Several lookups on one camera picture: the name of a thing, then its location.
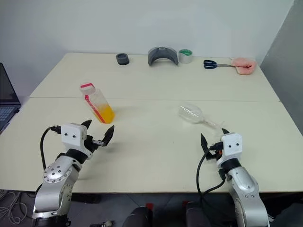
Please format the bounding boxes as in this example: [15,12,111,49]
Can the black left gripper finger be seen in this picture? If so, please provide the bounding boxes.
[80,119,93,130]
[102,125,116,146]

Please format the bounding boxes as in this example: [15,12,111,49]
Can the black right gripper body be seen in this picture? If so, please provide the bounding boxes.
[205,141,224,162]

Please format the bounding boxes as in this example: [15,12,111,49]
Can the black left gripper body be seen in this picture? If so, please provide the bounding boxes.
[82,135,106,152]

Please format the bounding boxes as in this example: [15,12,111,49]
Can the clear bottle with orange liquid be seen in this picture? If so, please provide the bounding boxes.
[81,87,116,124]

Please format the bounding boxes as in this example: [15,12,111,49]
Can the pink white bottle cap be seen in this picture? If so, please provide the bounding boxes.
[79,82,96,96]

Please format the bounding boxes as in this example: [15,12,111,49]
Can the clear plastic wine glass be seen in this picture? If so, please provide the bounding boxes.
[178,104,225,136]

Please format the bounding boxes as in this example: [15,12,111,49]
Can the pink cloth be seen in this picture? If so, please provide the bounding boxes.
[230,56,258,76]

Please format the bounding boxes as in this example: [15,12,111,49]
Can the black round tape roll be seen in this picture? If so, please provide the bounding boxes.
[116,53,131,66]

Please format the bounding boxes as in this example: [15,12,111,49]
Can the silver tape roll green core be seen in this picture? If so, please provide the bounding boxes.
[178,48,194,65]

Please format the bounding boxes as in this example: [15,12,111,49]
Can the dark laptop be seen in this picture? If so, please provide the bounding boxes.
[0,62,22,133]

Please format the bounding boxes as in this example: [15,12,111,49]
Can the dark rounded shape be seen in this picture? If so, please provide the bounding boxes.
[121,206,152,227]

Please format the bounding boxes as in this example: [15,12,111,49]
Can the grey curved visor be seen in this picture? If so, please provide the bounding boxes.
[147,46,179,68]

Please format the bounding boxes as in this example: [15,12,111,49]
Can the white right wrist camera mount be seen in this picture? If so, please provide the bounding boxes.
[216,132,243,166]

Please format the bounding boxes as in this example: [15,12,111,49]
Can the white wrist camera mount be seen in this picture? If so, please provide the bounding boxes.
[61,122,88,149]
[216,132,243,166]

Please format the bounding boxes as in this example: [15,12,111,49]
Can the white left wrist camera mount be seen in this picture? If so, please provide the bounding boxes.
[61,122,88,149]

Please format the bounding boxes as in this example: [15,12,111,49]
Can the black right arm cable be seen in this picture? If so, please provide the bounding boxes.
[196,146,228,210]

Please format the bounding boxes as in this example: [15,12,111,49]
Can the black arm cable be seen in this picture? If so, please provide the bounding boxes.
[40,126,62,170]
[196,146,228,210]

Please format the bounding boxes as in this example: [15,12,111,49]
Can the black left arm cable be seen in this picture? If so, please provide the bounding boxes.
[40,126,62,170]

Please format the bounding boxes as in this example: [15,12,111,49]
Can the black-handled scissors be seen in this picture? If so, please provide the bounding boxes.
[203,59,234,70]

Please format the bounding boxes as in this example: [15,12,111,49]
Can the white cable bundle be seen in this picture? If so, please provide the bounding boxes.
[0,188,28,226]

